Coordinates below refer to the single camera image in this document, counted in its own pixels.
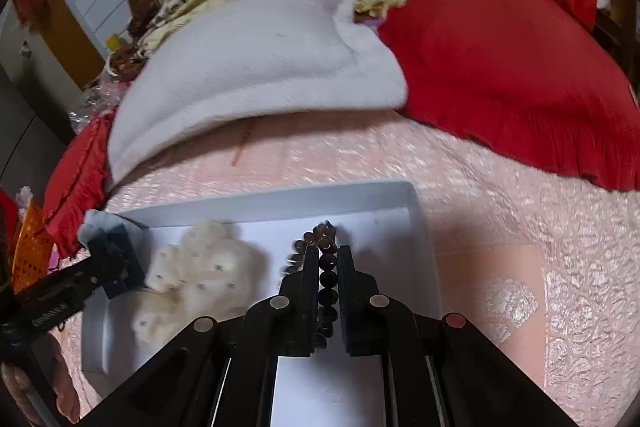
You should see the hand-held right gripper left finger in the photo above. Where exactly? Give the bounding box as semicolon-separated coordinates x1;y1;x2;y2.
80;246;322;427

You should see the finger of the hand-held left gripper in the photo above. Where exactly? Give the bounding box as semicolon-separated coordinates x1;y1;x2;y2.
77;209;148;249
89;231;147;300

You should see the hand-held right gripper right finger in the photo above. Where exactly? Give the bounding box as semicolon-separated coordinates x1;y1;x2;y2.
336;245;577;427

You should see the dark beaded bracelet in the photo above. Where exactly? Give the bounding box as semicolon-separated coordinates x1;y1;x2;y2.
282;219;347;353

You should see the white tray box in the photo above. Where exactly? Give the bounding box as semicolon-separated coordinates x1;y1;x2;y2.
80;179;444;427

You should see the fluffy white scrunchie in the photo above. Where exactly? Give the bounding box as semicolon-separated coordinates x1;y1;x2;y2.
131;219;271;354

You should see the person's left hand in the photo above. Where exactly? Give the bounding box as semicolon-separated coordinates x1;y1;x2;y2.
0;332;82;426

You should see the red ruffled pillow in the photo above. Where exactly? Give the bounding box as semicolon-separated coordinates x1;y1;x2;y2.
42;109;119;259

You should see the orange plastic basket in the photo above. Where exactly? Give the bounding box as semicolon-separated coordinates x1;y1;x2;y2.
12;197;57;297

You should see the clear plastic wrap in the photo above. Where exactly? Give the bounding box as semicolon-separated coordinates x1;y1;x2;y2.
66;74;128;130

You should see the pink textured bedspread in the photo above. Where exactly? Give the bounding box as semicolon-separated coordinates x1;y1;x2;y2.
50;106;640;427

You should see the white towel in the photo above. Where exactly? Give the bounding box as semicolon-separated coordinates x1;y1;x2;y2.
106;0;409;188

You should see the large red pillow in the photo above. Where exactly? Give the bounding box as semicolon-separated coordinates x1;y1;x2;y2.
376;0;640;194

